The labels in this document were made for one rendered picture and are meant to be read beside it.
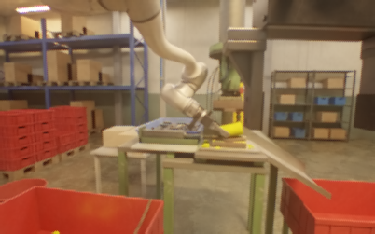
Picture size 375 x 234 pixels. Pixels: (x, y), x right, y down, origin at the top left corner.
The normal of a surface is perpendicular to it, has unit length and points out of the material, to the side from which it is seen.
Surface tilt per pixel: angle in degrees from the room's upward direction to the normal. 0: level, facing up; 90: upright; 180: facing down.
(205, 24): 90
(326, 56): 90
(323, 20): 90
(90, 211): 90
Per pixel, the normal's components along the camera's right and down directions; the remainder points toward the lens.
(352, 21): -0.01, 0.11
